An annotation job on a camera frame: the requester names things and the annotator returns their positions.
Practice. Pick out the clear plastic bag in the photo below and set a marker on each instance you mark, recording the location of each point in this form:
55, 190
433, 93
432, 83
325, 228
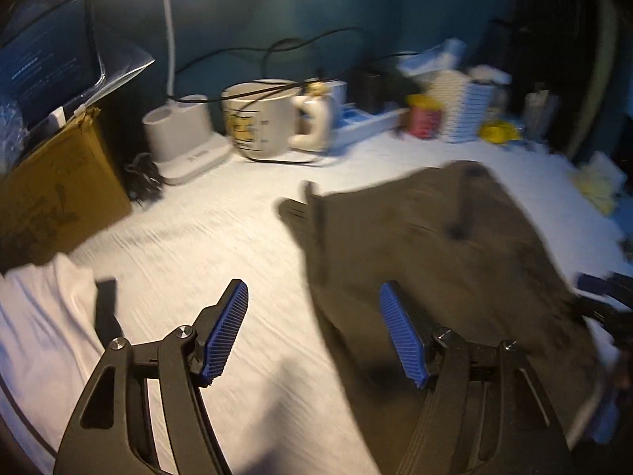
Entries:
126, 64

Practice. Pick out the white textured tablecloth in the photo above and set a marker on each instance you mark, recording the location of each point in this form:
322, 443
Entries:
222, 237

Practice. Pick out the white charger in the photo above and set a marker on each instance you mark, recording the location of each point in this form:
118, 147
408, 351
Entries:
334, 94

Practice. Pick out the clear jar with white lid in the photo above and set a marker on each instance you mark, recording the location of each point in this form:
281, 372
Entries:
494, 76

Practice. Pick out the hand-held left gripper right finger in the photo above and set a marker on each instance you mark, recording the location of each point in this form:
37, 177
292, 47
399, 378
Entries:
403, 331

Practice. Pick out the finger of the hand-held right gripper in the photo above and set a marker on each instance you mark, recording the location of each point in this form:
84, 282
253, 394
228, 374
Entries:
593, 285
603, 314

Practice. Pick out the cardboard box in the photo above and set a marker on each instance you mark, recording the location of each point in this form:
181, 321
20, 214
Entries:
54, 183

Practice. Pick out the white perforated basket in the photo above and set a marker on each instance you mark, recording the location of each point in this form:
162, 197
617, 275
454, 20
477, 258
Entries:
460, 109

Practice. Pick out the white desk lamp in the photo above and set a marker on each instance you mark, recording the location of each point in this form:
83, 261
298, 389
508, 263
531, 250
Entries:
188, 158

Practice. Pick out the dark brown shirt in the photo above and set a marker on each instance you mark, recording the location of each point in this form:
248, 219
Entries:
420, 237

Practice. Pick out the crumpled white tissue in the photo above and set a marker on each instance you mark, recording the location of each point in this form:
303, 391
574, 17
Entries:
430, 59

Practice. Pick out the red can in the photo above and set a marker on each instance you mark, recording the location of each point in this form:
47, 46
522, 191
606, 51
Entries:
425, 118

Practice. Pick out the teal curtain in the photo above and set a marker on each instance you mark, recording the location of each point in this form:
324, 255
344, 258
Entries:
296, 0

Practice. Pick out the black power adapter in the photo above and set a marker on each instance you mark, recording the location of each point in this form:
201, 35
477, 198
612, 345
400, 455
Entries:
371, 89

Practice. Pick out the white printed mug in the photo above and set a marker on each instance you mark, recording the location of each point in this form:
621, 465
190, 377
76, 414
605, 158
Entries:
262, 114

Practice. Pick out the yellow tissue pack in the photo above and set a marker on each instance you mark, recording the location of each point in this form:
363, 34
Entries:
601, 183

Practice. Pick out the white power strip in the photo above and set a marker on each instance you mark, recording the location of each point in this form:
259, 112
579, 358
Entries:
361, 127

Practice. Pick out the yellow snack packet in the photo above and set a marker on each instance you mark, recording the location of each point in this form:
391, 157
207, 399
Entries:
499, 132

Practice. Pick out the steel tumbler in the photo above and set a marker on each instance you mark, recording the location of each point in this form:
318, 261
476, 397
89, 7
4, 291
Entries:
541, 109

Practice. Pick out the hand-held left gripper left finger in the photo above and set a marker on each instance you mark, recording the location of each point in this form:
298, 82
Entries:
230, 326

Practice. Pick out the yellow-green curtain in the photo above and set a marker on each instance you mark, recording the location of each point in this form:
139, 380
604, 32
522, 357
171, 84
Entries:
601, 59

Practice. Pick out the white garment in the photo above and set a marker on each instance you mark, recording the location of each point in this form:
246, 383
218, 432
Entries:
44, 336

